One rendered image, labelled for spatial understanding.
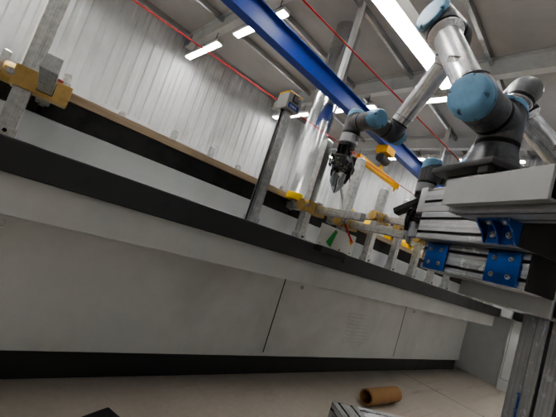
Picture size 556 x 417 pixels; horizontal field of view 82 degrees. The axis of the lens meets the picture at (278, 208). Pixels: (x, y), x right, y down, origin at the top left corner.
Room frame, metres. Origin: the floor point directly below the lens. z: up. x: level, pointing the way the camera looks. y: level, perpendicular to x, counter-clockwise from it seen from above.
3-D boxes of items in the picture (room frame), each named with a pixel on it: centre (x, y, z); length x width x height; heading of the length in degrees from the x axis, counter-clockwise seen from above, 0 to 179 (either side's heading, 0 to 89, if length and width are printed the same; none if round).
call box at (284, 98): (1.21, 0.08, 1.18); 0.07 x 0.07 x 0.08; 38
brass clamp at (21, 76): (0.76, 0.65, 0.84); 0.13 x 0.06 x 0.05; 128
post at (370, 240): (1.67, -0.51, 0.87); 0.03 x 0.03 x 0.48; 38
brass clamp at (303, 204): (1.38, -0.14, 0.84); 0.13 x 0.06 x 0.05; 128
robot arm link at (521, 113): (0.92, -0.56, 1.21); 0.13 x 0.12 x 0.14; 119
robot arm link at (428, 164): (1.28, -0.56, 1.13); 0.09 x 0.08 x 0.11; 76
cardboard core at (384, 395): (1.81, -0.85, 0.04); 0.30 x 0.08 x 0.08; 128
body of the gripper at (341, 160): (1.31, -0.19, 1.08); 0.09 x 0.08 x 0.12; 148
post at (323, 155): (1.37, -0.12, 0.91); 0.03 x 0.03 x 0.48; 38
